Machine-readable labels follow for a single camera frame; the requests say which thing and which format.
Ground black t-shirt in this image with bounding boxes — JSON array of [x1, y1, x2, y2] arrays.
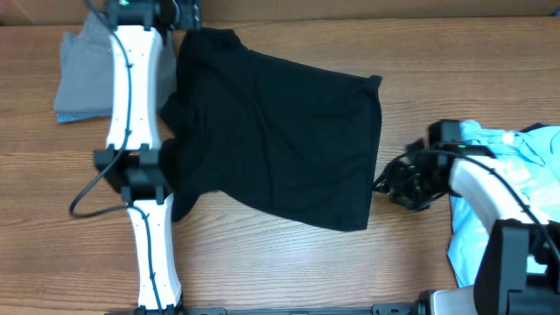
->
[[160, 28, 382, 232]]

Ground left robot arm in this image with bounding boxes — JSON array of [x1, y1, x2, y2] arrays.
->
[[94, 1, 201, 314]]

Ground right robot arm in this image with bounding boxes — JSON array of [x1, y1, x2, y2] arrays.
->
[[374, 120, 559, 314]]

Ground light blue t-shirt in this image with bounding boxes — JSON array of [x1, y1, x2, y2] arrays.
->
[[448, 120, 559, 287]]

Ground folded grey shorts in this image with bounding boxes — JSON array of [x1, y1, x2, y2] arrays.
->
[[52, 11, 179, 116]]

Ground folded light blue garment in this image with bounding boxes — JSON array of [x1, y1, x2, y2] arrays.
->
[[56, 113, 111, 124]]

